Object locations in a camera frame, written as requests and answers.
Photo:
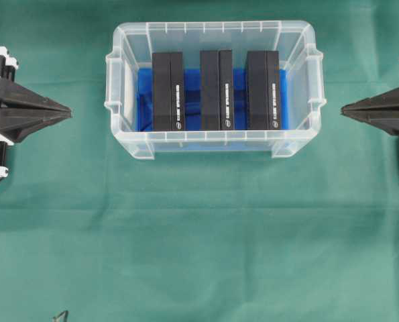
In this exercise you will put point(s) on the clear plastic storage case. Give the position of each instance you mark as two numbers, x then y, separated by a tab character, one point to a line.
301	68

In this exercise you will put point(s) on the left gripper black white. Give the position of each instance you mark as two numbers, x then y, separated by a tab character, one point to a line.
17	124

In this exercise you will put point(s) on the small metal clip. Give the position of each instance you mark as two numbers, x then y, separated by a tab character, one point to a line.
61	317

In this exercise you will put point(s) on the blue liner in case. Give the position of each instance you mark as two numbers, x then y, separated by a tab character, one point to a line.
195	140

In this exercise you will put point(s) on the green table cloth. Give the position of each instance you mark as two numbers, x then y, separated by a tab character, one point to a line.
189	236

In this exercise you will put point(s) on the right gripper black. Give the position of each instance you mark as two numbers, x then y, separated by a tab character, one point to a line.
367	111

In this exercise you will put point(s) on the black realsense box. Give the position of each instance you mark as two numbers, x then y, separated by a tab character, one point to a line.
217	90
168	96
264	110

